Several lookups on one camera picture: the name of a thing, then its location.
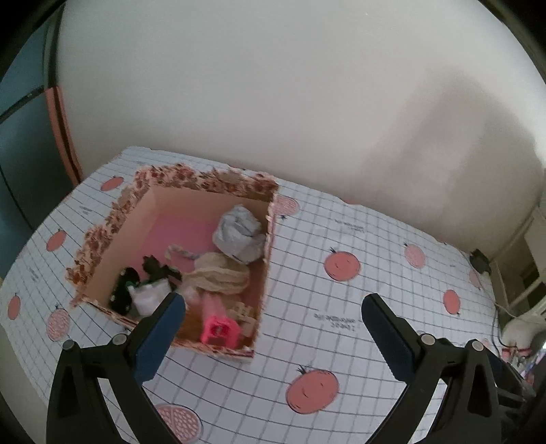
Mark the black toy figure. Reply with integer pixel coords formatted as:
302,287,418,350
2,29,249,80
109,267,141,314

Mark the thin black panel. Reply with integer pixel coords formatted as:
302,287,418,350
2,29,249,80
49,9,62,86

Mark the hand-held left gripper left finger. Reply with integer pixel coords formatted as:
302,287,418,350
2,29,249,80
46,291,187,444

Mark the pastel beaded strap toy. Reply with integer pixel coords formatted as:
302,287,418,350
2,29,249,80
166,244,200,261

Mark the pink sealing clip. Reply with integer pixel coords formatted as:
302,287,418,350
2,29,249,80
200,294,240,346

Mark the dark grey refrigerator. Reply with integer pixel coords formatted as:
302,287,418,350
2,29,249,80
0,17,73,233

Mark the white plastic dispenser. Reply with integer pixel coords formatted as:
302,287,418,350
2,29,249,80
128,279,173,317

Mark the floral cardboard box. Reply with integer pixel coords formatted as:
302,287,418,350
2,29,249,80
66,163,280,358

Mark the black cable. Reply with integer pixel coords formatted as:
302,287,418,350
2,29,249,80
488,265,513,342

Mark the black and gold figure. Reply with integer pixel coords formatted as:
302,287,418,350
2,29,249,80
142,255,182,285

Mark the white rounded object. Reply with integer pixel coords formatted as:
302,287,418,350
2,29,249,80
501,316,546,348

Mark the pink board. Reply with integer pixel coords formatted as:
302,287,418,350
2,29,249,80
46,84,84,185

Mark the black power adapter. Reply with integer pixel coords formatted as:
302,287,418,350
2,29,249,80
469,250,491,274

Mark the desktop with fruit-print cloth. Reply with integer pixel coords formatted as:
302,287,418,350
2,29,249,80
0,147,513,444

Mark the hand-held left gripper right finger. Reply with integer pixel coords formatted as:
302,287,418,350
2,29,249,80
361,293,503,444

